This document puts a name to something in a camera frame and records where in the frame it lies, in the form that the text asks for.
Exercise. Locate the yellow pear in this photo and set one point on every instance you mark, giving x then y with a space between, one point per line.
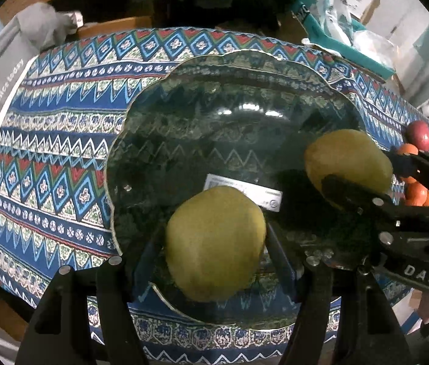
347 156
214 243

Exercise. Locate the blue patterned tablecloth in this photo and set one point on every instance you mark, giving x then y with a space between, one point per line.
54 152

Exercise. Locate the teal cardboard box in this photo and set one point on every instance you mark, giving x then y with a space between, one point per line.
351 51

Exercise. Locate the clear plastic bag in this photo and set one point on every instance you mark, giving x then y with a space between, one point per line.
372 47

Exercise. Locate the grey fabric bag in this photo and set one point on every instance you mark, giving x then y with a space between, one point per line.
20 49

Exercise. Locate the white label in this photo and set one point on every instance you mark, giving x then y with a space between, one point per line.
264 199

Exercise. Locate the white printed plastic bag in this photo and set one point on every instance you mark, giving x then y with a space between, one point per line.
336 3

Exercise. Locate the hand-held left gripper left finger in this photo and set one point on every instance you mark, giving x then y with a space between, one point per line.
152 253

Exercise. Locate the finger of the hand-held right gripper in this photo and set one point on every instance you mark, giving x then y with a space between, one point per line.
351 194
402 164

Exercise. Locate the red apple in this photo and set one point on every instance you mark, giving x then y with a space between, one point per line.
420 135

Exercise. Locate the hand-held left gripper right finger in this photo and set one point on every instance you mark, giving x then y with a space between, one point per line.
277 251

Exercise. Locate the dark green glass plate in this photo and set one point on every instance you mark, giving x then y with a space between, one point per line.
199 121

